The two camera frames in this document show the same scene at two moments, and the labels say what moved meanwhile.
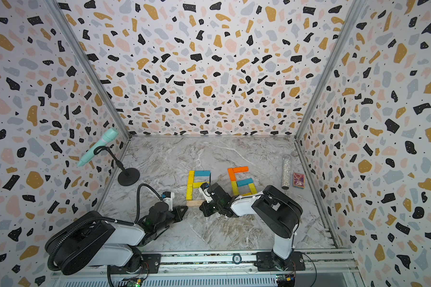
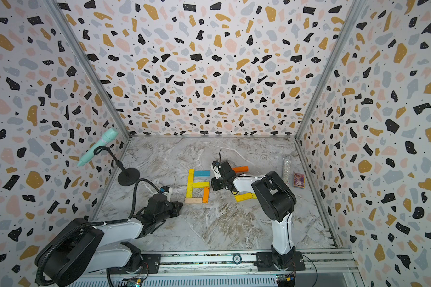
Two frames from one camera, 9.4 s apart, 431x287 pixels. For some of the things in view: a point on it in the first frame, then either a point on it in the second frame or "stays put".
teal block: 202,173 stays put
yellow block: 197,185 stays put
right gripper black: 205,207 → 215,185
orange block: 240,169 stays put
